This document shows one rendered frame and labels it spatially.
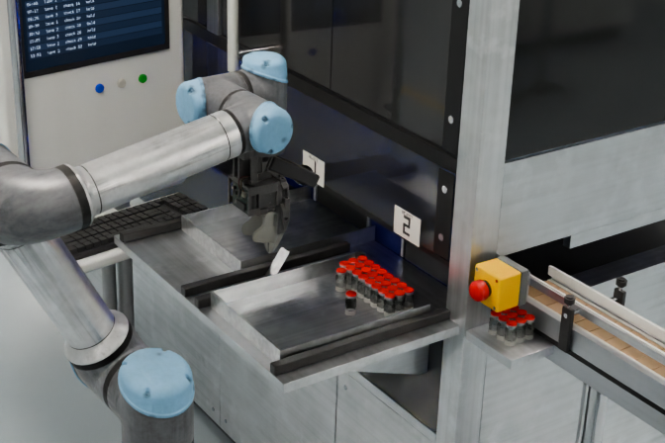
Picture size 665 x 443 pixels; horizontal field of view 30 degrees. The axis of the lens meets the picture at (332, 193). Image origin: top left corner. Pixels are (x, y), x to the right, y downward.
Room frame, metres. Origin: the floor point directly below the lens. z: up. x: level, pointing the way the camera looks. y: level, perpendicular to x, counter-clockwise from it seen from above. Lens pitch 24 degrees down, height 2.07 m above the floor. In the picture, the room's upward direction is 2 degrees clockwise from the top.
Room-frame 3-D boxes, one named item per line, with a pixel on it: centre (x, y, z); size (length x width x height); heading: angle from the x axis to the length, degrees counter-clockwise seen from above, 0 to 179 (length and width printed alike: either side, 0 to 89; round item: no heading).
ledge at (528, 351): (2.06, -0.36, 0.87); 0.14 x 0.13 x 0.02; 125
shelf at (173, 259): (2.29, 0.08, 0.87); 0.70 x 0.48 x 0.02; 35
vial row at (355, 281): (2.18, -0.07, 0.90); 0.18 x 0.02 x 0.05; 34
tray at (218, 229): (2.47, 0.12, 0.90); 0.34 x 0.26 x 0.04; 125
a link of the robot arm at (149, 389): (1.69, 0.27, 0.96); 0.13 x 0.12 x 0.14; 38
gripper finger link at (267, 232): (1.95, 0.11, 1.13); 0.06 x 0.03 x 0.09; 125
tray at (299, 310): (2.12, 0.02, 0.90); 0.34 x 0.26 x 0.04; 124
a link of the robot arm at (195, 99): (1.89, 0.19, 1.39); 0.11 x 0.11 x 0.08; 38
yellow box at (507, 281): (2.05, -0.32, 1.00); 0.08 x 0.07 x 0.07; 125
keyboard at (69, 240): (2.63, 0.48, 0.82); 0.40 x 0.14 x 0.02; 133
